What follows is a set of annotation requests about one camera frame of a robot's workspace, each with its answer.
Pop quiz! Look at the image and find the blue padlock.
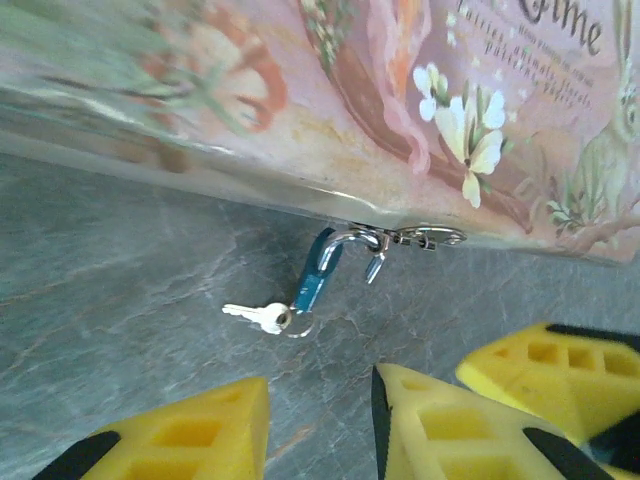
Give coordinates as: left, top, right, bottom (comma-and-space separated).
291, 225, 390, 317

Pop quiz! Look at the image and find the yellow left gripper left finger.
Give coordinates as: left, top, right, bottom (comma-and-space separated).
32, 376, 272, 480

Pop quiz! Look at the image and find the silver key ring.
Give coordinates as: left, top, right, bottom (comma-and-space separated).
279, 305, 318, 340

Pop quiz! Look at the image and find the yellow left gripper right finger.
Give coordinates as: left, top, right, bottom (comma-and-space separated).
371, 363, 617, 480

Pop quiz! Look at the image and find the silver key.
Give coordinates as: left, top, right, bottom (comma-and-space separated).
221, 301, 292, 336

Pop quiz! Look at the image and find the silver box latch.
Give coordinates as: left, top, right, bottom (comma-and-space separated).
348, 223, 464, 253

